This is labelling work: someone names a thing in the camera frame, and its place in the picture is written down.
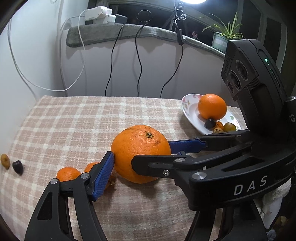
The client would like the spider plant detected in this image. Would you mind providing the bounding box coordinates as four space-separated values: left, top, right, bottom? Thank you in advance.
200 11 244 41

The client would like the small mandarin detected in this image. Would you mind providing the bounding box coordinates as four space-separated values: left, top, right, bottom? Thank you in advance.
84 162 116 188
56 167 81 182

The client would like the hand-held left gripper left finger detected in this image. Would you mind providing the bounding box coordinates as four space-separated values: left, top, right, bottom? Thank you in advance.
24 151 116 241

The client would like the small brown longan fruit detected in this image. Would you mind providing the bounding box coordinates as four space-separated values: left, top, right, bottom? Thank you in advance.
0 153 10 168

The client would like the white power strip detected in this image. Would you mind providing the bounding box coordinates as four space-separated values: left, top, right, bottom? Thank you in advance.
84 6 116 25

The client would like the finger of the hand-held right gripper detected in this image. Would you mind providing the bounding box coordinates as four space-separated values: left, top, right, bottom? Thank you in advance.
168 130 251 154
131 154 193 180

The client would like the large rough-skinned orange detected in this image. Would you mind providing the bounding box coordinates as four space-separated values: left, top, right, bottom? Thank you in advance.
110 125 172 184

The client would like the long white cable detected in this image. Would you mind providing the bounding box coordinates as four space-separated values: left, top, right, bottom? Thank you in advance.
7 9 86 92

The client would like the pink checked tablecloth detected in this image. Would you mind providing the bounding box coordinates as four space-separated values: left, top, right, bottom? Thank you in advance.
0 95 243 241

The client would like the white plant pot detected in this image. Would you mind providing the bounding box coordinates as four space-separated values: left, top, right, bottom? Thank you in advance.
211 32 229 53

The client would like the medium smooth orange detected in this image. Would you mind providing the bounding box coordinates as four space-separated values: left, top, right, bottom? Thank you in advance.
198 94 227 121

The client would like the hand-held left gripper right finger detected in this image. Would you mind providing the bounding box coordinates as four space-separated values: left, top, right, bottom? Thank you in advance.
185 200 269 241

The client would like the grey windowsill mat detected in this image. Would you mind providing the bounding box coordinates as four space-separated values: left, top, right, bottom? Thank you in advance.
66 23 226 58

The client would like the white window frame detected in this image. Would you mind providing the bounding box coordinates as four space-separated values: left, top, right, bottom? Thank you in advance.
88 0 289 72

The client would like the black cable with inline remote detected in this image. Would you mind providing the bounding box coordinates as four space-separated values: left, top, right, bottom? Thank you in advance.
160 20 185 99

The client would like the white fluffy cloth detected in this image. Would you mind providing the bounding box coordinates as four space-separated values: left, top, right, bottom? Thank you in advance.
261 179 292 230

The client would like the white floral plate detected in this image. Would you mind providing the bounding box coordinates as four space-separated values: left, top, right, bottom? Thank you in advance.
181 93 242 135

